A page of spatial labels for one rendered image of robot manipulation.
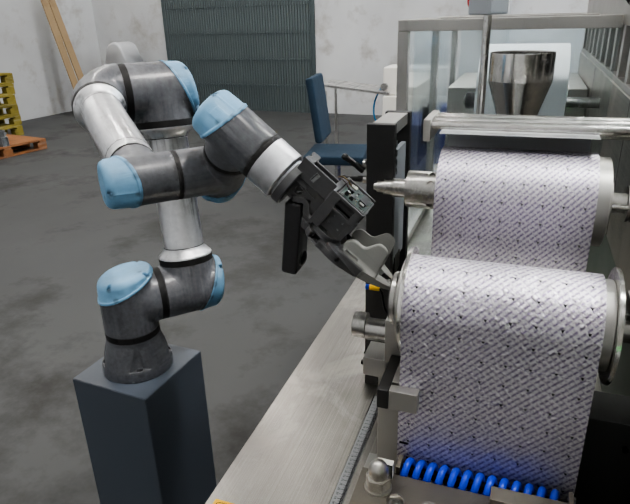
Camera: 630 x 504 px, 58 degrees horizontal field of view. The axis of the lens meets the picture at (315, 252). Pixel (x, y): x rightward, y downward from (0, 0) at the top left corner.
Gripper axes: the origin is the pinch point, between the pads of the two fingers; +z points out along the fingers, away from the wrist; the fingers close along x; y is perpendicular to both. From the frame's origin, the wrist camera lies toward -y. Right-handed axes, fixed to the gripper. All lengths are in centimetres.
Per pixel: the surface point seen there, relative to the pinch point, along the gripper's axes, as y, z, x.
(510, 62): 28, -7, 63
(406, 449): -13.1, 18.3, -8.0
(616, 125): 33.9, 10.3, 22.4
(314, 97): -111, -97, 378
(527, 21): 35, -10, 94
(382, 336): -6.7, 5.7, 0.1
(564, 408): 8.2, 25.8, -8.0
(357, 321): -7.8, 1.6, 0.2
